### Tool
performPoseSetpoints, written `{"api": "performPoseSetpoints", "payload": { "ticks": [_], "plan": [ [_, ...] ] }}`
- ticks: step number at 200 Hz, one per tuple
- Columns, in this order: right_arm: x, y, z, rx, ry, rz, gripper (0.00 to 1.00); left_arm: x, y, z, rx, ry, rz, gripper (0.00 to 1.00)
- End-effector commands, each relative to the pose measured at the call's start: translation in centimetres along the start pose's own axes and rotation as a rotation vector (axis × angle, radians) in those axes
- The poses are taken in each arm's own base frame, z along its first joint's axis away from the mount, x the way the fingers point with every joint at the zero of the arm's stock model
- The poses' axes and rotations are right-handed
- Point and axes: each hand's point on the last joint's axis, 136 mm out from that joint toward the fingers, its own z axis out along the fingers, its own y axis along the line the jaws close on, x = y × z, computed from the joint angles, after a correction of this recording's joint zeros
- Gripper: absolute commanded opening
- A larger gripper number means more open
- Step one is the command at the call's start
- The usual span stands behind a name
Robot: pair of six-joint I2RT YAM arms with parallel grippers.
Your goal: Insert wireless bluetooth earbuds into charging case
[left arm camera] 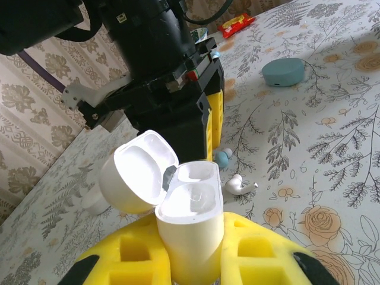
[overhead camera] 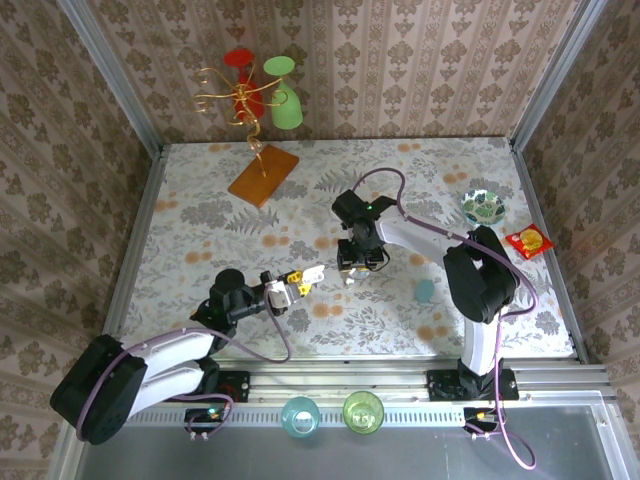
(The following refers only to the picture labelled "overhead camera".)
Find small black controller board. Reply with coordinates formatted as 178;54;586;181
184;405;232;442
462;407;502;442

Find leaf pattern bowl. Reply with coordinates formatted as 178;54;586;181
460;188;506;227

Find teal plastic cup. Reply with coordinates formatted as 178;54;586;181
280;396;321;440

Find green plastic wine glass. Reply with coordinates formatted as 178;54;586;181
263;55;305;131

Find green plastic cup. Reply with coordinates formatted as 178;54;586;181
342;390;386;437

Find red snack packet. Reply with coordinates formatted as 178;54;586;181
504;223;555;260

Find grey metal sheet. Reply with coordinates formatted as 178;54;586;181
74;404;624;480

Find red plastic wine glass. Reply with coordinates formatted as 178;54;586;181
223;48;265;122

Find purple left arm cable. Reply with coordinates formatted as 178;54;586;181
74;294;294;444

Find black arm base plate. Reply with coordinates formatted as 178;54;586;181
426;368;521;402
214;371;251;404

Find wide aluminium extrusion rail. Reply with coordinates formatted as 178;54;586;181
69;357;614;404

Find gold wire rack wooden base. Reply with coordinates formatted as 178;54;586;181
193;66;301;209

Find aluminium side rail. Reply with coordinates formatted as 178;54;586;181
102;144;169;361
507;137;591;364

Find aluminium frame post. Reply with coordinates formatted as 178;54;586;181
57;0;165;154
508;0;610;151

